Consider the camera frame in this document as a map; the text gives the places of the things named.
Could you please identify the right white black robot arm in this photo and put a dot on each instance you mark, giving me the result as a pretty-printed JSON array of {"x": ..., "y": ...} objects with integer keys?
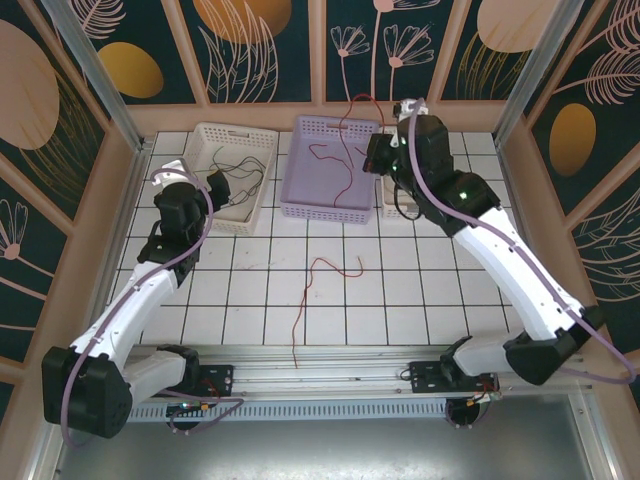
[{"x": 510, "y": 270}]

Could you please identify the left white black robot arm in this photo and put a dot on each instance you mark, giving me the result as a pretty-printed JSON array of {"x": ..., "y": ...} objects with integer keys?
[{"x": 130, "y": 305}]

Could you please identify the white perforated plastic basket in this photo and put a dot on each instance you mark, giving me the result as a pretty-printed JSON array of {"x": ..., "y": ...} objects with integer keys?
[{"x": 240, "y": 140}]

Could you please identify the purple perforated plastic basket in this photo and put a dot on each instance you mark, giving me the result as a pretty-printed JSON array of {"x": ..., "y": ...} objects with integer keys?
[{"x": 320, "y": 185}]

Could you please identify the aluminium frame post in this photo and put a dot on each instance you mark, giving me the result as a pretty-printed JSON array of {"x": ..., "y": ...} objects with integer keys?
[
  {"x": 535, "y": 70},
  {"x": 100, "y": 80}
]

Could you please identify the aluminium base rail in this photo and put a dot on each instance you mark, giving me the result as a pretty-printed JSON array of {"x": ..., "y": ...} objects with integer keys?
[{"x": 325, "y": 375}]

